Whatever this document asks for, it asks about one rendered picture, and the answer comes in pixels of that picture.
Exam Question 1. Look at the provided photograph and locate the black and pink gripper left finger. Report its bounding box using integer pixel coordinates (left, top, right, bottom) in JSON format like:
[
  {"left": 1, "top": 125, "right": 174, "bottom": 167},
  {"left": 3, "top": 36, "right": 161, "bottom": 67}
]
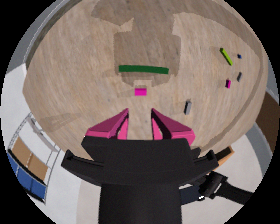
[{"left": 85, "top": 108, "right": 129, "bottom": 140}]

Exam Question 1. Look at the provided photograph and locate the grey rod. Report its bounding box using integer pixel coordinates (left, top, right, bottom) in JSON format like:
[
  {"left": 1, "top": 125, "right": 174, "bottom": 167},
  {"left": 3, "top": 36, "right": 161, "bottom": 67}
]
[
  {"left": 237, "top": 72, "right": 243, "bottom": 82},
  {"left": 184, "top": 101, "right": 192, "bottom": 115}
]

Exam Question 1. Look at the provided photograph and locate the small magenta block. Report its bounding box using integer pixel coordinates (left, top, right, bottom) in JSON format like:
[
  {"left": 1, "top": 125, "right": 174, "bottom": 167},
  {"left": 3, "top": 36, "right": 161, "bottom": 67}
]
[{"left": 135, "top": 88, "right": 147, "bottom": 96}]

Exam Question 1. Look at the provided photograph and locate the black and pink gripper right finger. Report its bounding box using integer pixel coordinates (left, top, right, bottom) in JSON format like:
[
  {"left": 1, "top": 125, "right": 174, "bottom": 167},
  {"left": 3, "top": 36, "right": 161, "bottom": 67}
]
[{"left": 151, "top": 108, "right": 196, "bottom": 145}]

